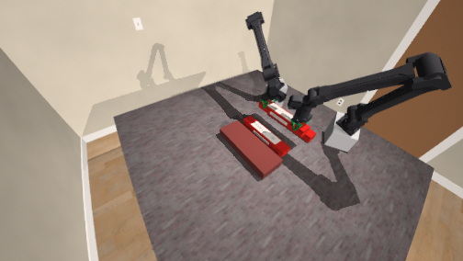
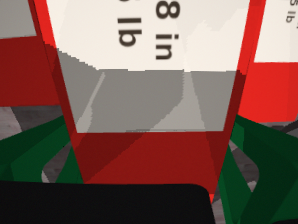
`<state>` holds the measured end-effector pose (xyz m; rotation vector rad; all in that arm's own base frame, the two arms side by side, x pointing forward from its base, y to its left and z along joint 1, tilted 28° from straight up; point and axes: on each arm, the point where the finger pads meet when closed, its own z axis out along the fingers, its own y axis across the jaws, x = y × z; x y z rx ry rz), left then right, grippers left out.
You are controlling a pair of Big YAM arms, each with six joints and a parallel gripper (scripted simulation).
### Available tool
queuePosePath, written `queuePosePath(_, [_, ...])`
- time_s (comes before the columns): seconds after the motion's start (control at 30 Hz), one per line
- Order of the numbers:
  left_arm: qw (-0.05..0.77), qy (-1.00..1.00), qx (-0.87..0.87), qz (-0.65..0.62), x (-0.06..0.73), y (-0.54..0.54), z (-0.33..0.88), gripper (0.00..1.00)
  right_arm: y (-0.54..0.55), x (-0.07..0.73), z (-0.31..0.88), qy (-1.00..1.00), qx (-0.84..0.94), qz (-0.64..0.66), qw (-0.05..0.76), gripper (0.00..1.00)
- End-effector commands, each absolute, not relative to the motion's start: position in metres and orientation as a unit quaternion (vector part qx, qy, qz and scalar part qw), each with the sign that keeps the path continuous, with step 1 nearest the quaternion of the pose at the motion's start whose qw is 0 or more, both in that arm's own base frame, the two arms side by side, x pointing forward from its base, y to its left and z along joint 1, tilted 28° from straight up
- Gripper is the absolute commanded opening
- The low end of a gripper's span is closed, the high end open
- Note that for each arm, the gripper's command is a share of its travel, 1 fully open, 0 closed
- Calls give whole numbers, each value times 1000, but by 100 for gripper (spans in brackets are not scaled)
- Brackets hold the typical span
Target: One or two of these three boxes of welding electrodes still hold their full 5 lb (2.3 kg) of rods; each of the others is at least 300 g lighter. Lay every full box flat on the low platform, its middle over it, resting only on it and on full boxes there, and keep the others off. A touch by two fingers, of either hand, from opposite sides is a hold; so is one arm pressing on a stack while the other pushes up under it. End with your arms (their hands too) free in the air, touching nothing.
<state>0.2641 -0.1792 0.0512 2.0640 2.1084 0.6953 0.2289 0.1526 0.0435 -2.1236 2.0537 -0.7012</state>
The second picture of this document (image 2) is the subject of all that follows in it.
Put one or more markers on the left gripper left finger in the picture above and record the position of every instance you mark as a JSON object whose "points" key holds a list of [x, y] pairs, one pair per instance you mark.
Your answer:
{"points": [[23, 155]]}

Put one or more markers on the red box of welding electrodes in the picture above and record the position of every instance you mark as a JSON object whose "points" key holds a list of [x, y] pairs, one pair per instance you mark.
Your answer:
{"points": [[149, 89], [25, 75], [270, 90]]}

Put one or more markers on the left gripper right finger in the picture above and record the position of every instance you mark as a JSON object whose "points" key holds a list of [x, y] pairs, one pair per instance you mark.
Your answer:
{"points": [[275, 196]]}

